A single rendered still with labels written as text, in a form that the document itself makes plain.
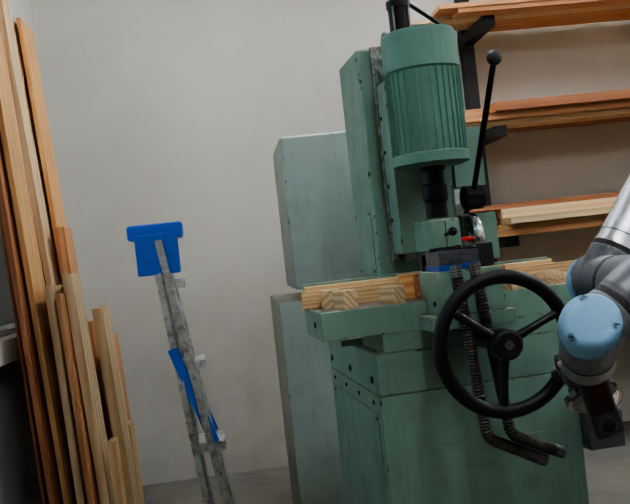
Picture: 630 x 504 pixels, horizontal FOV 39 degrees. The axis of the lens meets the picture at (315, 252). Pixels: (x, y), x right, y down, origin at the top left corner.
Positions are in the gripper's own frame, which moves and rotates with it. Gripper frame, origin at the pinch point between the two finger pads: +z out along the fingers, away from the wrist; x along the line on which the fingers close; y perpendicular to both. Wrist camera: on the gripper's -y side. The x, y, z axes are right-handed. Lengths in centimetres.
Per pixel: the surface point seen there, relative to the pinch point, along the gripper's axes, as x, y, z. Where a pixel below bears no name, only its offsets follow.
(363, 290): 32, 48, 16
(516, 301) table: 1.5, 31.9, 15.5
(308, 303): 44, 48, 12
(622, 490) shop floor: -28, 22, 193
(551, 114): -69, 180, 174
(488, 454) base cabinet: 19.2, 6.4, 27.4
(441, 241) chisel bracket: 11, 51, 14
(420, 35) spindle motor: -1, 88, -12
